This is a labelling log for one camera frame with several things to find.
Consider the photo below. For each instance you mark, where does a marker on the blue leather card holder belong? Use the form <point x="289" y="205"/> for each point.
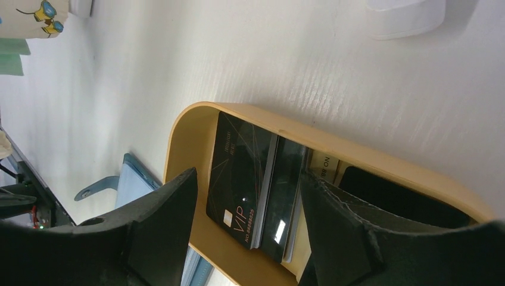
<point x="133" y="182"/>

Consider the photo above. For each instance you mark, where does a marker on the mint green printed cloth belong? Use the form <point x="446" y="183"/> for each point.
<point x="11" y="52"/>

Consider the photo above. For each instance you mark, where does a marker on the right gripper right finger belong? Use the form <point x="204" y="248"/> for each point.
<point x="354" y="242"/>

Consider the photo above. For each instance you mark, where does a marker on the white metal clothes rack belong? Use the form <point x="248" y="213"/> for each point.
<point x="385" y="20"/>

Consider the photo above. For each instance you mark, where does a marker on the silver edged black card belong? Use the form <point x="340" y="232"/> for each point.
<point x="282" y="206"/>

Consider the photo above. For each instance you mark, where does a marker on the cream card in tray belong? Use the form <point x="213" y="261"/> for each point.
<point x="325" y="166"/>

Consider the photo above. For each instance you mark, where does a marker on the tan oval card tray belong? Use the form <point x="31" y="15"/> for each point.
<point x="191" y="144"/>

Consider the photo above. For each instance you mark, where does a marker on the black VIP card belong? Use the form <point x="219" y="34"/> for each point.
<point x="241" y="170"/>

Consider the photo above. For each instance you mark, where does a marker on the black card in tray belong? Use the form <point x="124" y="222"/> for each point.
<point x="400" y="200"/>

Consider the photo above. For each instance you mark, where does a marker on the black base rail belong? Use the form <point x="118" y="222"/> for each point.
<point x="25" y="199"/>

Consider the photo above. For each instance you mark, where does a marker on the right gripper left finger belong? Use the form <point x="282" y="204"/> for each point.
<point x="141" y="243"/>

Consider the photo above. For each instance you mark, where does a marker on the cream printed garment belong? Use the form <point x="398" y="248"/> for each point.
<point x="27" y="19"/>

